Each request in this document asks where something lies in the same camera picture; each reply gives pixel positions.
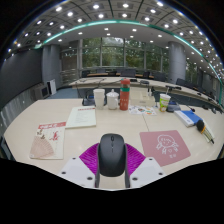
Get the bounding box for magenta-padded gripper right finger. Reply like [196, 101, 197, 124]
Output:
[124, 143, 167, 189]

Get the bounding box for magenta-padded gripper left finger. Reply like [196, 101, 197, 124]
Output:
[59, 143, 101, 189]

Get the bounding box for black computer mouse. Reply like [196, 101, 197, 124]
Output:
[97, 133, 128, 178]

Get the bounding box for pink mouse pad with drawing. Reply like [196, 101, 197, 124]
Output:
[139, 129, 192, 168]

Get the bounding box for red and white fan booklet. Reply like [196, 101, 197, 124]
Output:
[29, 121, 67, 160]

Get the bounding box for white paper booklet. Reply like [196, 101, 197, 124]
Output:
[65, 105, 97, 129]

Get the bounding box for colourful sticker sheet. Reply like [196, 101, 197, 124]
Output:
[128, 105, 157, 117]

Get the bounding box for blue and white book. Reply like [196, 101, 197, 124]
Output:
[174, 109, 203, 128]

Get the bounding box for black microphone with yellow band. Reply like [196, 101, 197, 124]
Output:
[196, 119, 215, 145]

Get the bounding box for paper drink cup with straw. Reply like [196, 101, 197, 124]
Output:
[158, 93, 172, 113]

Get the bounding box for beige cardboard box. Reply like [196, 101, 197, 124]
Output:
[129, 89, 156, 108]

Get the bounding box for white paper cup stack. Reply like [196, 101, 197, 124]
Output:
[93, 88, 106, 110]

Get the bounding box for red bottle with green band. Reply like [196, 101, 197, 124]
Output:
[119, 78, 131, 111]

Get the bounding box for white lidded mug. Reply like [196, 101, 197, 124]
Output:
[105, 88, 120, 111]

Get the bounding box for white leaning board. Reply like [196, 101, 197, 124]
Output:
[46, 79, 58, 96]

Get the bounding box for dark office chairs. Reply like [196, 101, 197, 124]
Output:
[81, 68, 189, 88]

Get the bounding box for ceiling lights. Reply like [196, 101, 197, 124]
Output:
[8, 0, 224, 78]

